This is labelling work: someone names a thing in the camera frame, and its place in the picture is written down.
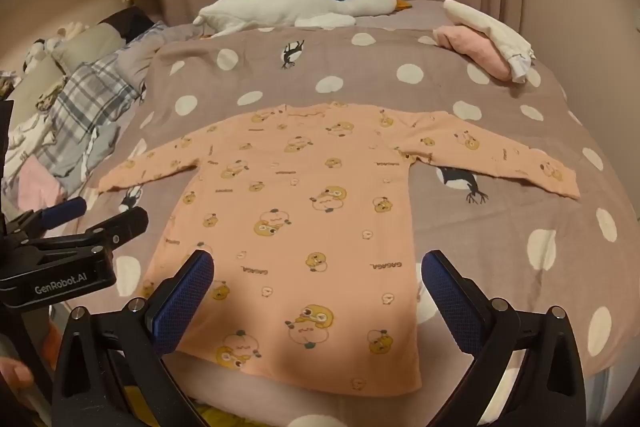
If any pink folded garment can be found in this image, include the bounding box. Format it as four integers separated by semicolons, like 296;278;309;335
432;24;516;82

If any white folded garment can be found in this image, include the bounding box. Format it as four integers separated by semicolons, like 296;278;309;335
442;0;536;84

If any dark brown cushion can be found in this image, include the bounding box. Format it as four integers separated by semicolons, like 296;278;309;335
97;7;157;44

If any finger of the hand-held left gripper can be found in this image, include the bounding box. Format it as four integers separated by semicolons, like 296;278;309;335
22;207;149;264
10;198;87;235

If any person's left hand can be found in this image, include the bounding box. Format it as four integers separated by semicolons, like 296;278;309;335
0;354;36;391

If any cream grey pillow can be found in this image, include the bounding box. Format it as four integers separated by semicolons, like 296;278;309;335
10;24;126;108

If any white goose plush toy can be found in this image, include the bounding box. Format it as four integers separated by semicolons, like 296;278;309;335
192;0;413;38

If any mauve polka dot blanket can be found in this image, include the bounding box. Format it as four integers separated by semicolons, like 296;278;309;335
65;0;636;427

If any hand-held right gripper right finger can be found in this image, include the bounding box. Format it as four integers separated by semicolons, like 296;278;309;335
421;249;587;427

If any grey plaid cloth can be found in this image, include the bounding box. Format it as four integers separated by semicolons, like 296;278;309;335
37;22;168;188

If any pink duck print shirt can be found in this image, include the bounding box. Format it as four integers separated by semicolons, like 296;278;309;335
97;103;581;394

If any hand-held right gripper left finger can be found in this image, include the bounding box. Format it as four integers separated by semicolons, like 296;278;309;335
52;249;216;427

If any light pink cloth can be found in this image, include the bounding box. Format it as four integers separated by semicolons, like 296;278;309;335
17;156;68;205

